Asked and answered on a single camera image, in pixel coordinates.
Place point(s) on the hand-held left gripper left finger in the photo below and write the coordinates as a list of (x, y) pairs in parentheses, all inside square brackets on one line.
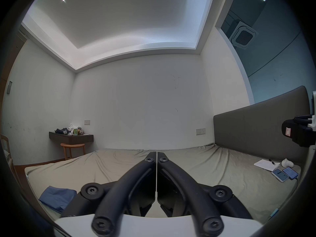
[(128, 181)]

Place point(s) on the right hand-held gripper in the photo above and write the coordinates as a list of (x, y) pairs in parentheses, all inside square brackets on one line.
[(314, 118)]

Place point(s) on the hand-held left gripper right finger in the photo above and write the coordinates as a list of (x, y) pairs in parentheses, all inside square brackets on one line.
[(187, 184)]

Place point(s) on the small white pouch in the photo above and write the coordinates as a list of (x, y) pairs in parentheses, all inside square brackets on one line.
[(287, 163)]

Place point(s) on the black pen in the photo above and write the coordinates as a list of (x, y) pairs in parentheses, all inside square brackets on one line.
[(272, 161)]

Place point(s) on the phone with blue case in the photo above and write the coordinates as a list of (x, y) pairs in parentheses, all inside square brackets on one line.
[(290, 172)]

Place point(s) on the bed with beige sheet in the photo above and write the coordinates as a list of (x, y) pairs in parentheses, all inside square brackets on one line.
[(229, 171)]

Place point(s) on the phone with white case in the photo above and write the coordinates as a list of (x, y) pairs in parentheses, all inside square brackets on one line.
[(279, 174)]

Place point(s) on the white paper sheet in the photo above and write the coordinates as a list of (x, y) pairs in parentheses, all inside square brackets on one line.
[(265, 164)]

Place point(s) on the grey padded headboard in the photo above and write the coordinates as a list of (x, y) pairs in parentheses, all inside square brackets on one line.
[(251, 127)]

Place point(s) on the round wooden stool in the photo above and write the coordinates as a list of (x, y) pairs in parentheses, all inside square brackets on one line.
[(73, 149)]

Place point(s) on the dark blue folded garment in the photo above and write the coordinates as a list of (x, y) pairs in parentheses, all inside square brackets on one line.
[(57, 197)]

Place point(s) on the wooden chair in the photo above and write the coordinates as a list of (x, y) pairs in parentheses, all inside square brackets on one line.
[(5, 144)]

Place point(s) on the dark wall shelf with clutter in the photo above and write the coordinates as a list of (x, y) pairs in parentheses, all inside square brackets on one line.
[(71, 137)]

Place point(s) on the grey wall switch panel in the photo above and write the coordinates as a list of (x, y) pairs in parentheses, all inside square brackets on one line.
[(9, 87)]

